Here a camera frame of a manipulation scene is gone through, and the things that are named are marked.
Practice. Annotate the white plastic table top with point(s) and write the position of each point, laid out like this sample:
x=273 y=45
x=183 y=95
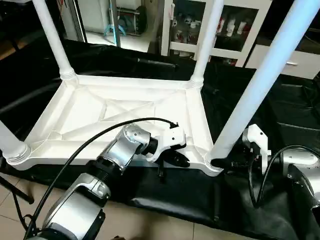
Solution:
x=190 y=115

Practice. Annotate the white plastic table leg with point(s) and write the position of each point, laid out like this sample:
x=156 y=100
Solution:
x=10 y=142
x=52 y=40
x=207 y=40
x=260 y=85

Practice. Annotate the black work mat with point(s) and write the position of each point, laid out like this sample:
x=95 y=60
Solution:
x=285 y=115

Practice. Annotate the white drawer unit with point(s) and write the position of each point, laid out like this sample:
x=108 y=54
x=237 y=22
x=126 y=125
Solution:
x=302 y=67

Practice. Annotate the white glass door cabinet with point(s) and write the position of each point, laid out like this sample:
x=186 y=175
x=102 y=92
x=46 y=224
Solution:
x=182 y=47

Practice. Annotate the storage rack with items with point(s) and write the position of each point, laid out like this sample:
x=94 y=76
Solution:
x=127 y=20

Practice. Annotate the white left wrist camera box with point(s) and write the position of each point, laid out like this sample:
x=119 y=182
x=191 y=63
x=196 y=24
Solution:
x=170 y=140

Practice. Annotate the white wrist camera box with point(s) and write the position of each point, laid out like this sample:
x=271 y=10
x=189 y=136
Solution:
x=256 y=137
x=170 y=140

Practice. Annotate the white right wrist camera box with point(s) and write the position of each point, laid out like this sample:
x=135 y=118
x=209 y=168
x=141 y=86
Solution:
x=256 y=137

